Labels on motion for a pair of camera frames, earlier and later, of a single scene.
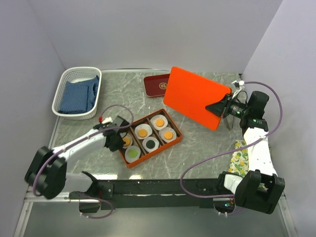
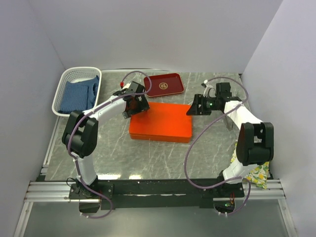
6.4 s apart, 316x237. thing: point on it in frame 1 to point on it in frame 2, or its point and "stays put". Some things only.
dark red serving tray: (156, 85) stays put
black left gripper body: (118, 144) to (139, 106)
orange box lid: (191, 95) to (162, 122)
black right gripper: (217, 107) to (194, 110)
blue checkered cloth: (80, 97) stays put
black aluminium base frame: (210, 193) stays put
